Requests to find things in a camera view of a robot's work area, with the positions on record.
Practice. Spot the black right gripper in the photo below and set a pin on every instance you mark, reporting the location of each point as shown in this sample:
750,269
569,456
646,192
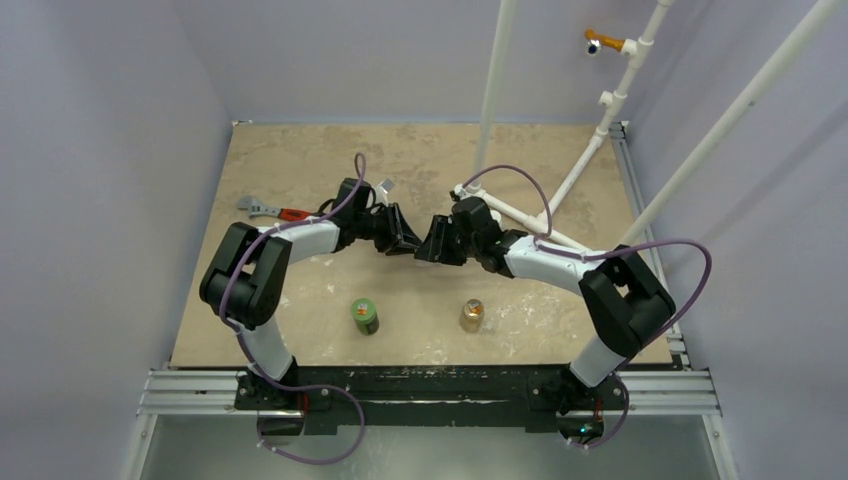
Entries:
448,235

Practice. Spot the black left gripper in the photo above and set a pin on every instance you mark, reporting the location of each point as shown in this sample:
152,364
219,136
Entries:
398,238

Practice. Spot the green pill bottle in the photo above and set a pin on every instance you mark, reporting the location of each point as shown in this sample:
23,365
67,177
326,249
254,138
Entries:
365,316

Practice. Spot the clear plastic pill organizer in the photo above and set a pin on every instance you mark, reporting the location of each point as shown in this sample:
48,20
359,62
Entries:
428,266

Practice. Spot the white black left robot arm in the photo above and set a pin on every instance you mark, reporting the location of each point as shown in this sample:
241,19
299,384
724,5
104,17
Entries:
244,281

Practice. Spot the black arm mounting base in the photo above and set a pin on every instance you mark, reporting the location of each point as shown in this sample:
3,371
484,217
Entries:
535,398

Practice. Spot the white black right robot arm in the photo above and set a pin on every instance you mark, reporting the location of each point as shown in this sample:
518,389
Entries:
626,302

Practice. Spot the amber pill bottle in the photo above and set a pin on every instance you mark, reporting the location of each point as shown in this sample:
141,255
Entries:
472,315

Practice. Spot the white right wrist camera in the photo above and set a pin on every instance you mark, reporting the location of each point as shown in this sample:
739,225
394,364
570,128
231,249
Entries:
460,193

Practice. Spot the white PVC pipe frame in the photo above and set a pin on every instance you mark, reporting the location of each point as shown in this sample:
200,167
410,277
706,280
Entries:
777,180

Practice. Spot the red handled adjustable wrench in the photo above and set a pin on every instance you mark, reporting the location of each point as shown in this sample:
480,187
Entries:
255,208

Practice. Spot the aluminium extrusion frame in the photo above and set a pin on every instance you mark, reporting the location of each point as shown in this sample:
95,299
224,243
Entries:
355,278

